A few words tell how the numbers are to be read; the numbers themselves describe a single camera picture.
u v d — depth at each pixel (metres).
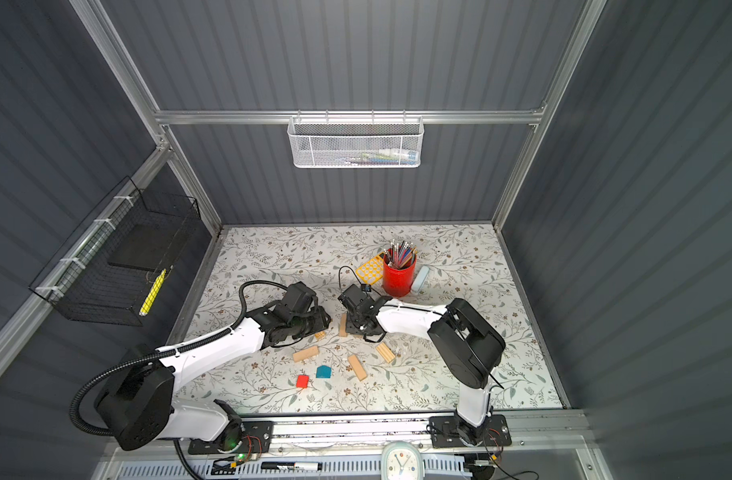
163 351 0.46
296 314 0.67
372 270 1.05
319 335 0.91
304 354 0.87
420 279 1.00
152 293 0.68
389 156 0.91
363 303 0.72
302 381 0.83
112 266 0.72
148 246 0.81
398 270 0.91
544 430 0.76
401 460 0.68
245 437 0.72
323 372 0.85
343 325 0.93
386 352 0.87
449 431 0.74
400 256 0.96
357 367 0.85
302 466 0.69
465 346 0.50
